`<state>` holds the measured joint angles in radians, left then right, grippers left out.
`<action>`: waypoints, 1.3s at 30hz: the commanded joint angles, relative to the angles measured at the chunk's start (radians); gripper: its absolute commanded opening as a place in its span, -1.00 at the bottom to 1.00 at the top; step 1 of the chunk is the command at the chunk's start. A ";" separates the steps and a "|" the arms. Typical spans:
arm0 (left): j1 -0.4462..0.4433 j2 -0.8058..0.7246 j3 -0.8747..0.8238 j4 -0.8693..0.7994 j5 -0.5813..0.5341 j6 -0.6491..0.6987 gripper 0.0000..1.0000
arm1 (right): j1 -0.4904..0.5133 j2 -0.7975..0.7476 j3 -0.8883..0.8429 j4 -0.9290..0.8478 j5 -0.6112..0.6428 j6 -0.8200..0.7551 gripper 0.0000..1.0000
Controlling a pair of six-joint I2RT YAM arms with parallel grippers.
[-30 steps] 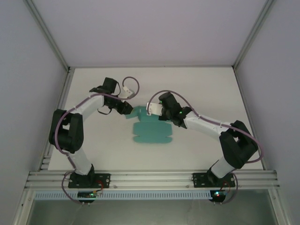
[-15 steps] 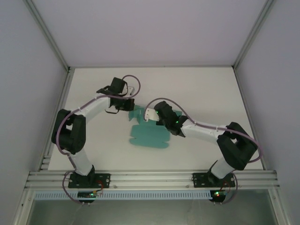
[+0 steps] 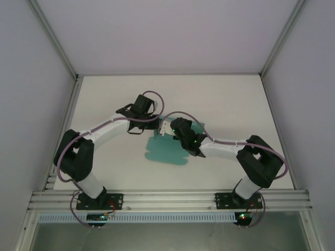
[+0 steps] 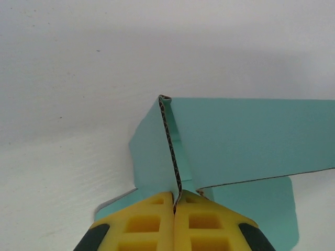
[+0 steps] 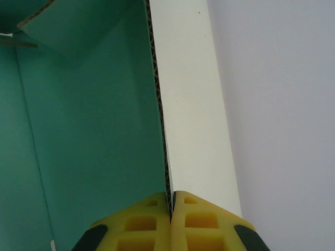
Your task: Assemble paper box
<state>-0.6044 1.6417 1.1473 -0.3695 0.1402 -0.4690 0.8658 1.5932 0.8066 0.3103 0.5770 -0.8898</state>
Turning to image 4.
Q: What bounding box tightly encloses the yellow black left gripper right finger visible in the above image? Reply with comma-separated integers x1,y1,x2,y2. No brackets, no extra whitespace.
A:
173,189,277,251

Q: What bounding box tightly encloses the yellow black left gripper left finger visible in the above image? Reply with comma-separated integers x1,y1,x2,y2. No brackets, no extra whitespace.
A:
73,190,175,251

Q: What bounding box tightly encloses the teal cardboard paper box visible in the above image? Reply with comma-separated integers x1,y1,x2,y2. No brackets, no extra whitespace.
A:
94,94,335,248

